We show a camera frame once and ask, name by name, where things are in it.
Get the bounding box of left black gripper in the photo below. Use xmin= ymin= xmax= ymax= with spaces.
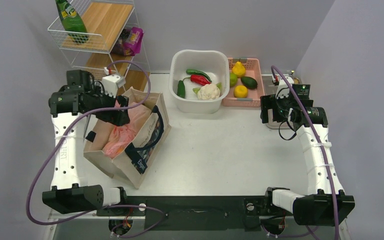
xmin=88 ymin=86 xmax=129 ymax=126

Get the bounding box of pink plastic grocery bag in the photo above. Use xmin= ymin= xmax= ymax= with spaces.
xmin=102 ymin=104 xmax=152 ymax=159

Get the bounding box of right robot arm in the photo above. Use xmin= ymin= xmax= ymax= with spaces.
xmin=260 ymin=84 xmax=355 ymax=227

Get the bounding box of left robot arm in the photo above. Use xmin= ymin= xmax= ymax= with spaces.
xmin=42 ymin=70 xmax=129 ymax=215

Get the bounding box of metal tray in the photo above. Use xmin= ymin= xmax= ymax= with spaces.
xmin=262 ymin=74 xmax=302 ymax=130

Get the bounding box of dark green avocado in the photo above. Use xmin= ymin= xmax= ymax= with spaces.
xmin=240 ymin=76 xmax=258 ymax=90

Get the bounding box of yellow lemon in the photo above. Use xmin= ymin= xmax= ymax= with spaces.
xmin=233 ymin=85 xmax=248 ymax=98

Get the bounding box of pink plastic basket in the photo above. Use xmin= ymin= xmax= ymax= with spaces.
xmin=222 ymin=57 xmax=265 ymax=108

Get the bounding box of beige canvas tote bag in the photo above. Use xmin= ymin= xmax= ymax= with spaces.
xmin=83 ymin=88 xmax=171 ymax=189

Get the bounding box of green lime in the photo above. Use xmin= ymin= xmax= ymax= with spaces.
xmin=229 ymin=72 xmax=238 ymax=88

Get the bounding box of yellow pear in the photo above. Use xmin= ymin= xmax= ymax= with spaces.
xmin=231 ymin=60 xmax=246 ymax=78

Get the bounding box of dark green cucumber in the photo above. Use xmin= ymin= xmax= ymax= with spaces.
xmin=176 ymin=80 xmax=186 ymax=99

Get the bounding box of purple snack packet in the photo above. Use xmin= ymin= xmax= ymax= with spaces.
xmin=111 ymin=27 xmax=144 ymax=57

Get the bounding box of white cauliflower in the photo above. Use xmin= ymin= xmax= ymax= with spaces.
xmin=197 ymin=83 xmax=221 ymax=100

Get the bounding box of long green chili pepper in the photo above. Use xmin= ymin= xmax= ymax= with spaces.
xmin=185 ymin=68 xmax=212 ymax=83

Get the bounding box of red chili pepper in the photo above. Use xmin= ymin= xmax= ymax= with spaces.
xmin=184 ymin=74 xmax=211 ymax=86

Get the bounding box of white plastic tub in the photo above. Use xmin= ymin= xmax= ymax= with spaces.
xmin=168 ymin=49 xmax=230 ymax=114

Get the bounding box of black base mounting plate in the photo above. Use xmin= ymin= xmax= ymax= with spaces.
xmin=96 ymin=195 xmax=291 ymax=231

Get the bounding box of green glass bottle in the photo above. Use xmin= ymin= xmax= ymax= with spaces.
xmin=55 ymin=0 xmax=89 ymax=45

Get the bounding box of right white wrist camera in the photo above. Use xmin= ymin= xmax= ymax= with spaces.
xmin=270 ymin=74 xmax=290 ymax=99

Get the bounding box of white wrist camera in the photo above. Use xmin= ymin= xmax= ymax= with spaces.
xmin=270 ymin=74 xmax=290 ymax=99
xmin=100 ymin=67 xmax=126 ymax=98

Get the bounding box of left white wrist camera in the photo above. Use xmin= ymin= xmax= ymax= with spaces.
xmin=100 ymin=67 xmax=126 ymax=98

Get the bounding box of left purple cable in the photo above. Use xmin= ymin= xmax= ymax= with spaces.
xmin=25 ymin=59 xmax=165 ymax=239

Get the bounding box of white wire wooden shelf rack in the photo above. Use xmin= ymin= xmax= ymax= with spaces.
xmin=47 ymin=0 xmax=151 ymax=94

